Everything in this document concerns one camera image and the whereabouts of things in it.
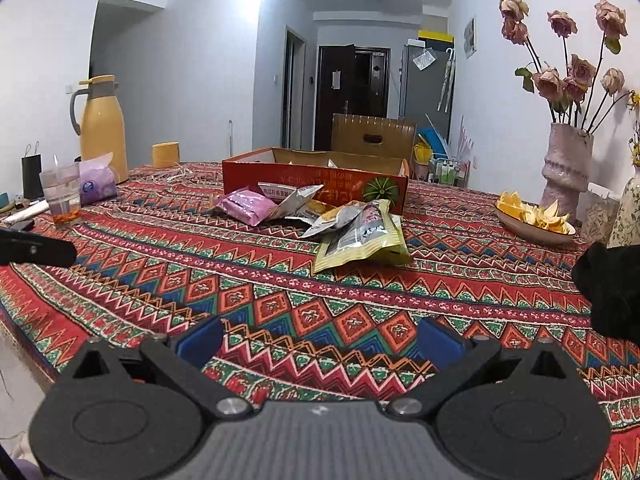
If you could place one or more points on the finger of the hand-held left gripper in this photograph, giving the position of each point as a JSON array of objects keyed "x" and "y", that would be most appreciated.
[{"x": 35, "y": 249}]

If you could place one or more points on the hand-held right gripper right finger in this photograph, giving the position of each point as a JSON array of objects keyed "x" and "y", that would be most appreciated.
[{"x": 440, "y": 342}]

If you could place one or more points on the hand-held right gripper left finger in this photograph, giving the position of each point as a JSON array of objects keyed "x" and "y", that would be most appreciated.
[{"x": 200, "y": 340}]

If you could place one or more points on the green grey snack packet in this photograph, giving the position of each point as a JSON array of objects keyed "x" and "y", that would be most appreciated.
[{"x": 365, "y": 245}]

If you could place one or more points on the pink snack packet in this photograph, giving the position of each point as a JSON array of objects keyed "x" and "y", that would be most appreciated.
[{"x": 245, "y": 206}]

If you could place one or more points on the yellow silver snack packet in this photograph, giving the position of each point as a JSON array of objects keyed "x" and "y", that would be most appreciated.
[{"x": 332, "y": 220}]

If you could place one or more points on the red cardboard box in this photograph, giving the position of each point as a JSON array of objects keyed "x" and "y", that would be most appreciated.
[{"x": 250, "y": 175}]

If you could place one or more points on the black smartphone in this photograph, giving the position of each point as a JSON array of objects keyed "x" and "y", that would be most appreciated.
[{"x": 22, "y": 225}]

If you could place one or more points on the white folded cloth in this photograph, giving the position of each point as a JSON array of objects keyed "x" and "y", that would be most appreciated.
[{"x": 30, "y": 211}]

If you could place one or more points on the glass cup with tea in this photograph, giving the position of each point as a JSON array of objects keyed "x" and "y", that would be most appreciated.
[{"x": 60, "y": 200}]

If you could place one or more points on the black paper bag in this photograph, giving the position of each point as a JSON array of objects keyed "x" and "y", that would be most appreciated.
[{"x": 32, "y": 177}]

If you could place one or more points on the purple tissue pack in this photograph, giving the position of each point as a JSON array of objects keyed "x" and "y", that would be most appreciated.
[{"x": 97, "y": 185}]

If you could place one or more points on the patterned red tablecloth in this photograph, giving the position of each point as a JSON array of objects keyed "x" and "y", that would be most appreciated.
[{"x": 300, "y": 300}]

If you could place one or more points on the yellow thermos jug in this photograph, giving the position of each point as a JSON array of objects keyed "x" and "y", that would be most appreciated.
[{"x": 102, "y": 135}]

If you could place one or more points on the shallow plate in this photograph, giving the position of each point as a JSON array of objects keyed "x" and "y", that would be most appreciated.
[{"x": 530, "y": 232}]

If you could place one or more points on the yellow cup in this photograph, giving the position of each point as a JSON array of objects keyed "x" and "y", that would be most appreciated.
[{"x": 166, "y": 156}]

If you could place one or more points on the metal storage cart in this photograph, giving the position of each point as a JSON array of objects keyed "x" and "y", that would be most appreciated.
[{"x": 447, "y": 172}]

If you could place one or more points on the black fluffy cloth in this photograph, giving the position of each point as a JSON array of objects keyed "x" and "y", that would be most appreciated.
[{"x": 610, "y": 285}]

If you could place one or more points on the pink feather decoration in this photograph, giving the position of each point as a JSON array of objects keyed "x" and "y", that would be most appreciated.
[{"x": 462, "y": 142}]

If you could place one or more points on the white pole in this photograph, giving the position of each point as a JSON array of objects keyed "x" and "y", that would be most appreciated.
[{"x": 230, "y": 135}]

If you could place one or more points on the pink ceramic vase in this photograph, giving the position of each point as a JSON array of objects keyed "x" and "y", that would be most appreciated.
[{"x": 565, "y": 170}]

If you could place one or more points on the brown cardboard box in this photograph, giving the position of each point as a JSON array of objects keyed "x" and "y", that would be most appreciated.
[{"x": 350, "y": 135}]

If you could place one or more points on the floral white vase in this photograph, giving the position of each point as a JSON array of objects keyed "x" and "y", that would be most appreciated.
[{"x": 627, "y": 210}]

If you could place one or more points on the grey refrigerator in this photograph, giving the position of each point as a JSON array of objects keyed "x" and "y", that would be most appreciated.
[{"x": 425, "y": 95}]

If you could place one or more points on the dark entrance door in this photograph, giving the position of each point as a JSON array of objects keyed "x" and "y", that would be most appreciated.
[{"x": 330, "y": 120}]

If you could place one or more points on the white umbrella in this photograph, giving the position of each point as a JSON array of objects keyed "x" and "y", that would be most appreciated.
[{"x": 446, "y": 85}]

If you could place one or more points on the yellow flower branches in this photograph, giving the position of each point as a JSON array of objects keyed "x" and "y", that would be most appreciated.
[{"x": 636, "y": 150}]

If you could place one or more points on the dried pink roses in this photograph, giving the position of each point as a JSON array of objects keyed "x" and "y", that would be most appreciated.
[{"x": 550, "y": 82}]

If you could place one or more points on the clear plastic pocket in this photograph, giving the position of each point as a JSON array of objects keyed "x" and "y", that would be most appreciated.
[{"x": 423, "y": 60}]

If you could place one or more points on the yellow box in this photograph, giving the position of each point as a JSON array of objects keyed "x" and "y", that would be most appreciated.
[{"x": 437, "y": 39}]

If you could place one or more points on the wall picture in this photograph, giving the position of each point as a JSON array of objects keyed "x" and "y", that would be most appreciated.
[{"x": 469, "y": 37}]

